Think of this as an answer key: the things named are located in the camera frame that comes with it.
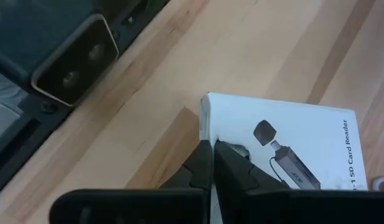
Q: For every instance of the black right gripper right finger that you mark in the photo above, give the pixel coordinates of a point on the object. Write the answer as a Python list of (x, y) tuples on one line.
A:
[(235, 180)]

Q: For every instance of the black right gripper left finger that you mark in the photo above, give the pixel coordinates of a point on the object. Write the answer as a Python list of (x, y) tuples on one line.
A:
[(198, 171)]

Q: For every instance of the white card reader box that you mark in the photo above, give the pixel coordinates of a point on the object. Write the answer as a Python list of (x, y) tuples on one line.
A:
[(303, 130)]

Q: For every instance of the black aluminium frame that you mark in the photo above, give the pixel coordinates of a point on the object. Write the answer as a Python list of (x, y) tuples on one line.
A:
[(51, 115)]

